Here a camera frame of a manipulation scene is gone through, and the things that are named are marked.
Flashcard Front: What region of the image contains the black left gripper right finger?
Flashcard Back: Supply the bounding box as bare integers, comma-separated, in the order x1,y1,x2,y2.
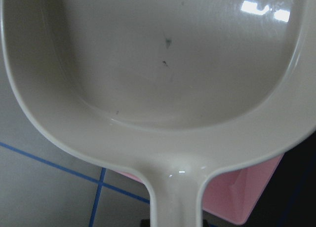
202,219,209,227

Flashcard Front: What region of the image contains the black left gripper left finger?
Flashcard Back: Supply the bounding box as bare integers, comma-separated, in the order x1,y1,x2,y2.
140,219,151,227

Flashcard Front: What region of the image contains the beige plastic dustpan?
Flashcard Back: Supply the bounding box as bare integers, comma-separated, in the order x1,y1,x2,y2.
0,0,316,227

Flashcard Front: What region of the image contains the pink plastic bin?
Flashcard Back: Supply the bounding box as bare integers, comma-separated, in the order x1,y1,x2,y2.
116,154,283,225

